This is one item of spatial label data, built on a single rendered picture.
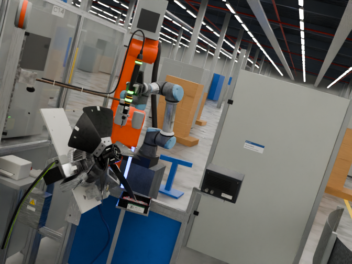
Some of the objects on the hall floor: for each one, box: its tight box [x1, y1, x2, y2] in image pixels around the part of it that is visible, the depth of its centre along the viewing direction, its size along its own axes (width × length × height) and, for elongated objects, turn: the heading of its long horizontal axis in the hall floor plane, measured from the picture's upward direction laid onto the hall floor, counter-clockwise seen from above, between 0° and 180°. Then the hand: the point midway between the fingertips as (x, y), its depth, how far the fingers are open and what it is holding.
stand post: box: [55, 221, 78, 264], centre depth 271 cm, size 4×9×91 cm, turn 104°
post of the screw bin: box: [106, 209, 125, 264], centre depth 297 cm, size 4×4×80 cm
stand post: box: [22, 144, 55, 264], centre depth 274 cm, size 4×9×115 cm, turn 104°
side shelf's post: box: [0, 189, 23, 264], centre depth 284 cm, size 4×4×83 cm
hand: (130, 84), depth 261 cm, fingers closed on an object, 4 cm apart
